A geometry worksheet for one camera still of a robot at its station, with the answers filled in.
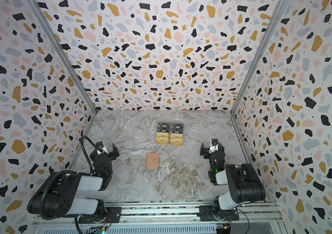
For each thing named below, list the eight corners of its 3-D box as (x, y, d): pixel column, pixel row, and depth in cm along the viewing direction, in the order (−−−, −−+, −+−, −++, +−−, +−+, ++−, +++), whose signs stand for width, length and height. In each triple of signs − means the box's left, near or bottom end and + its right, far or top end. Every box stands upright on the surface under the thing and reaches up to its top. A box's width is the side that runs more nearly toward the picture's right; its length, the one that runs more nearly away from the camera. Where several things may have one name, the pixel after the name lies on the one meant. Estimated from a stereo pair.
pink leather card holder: (145, 168, 92) (145, 167, 91) (147, 154, 99) (147, 153, 97) (158, 168, 92) (158, 167, 91) (159, 154, 99) (159, 153, 97)
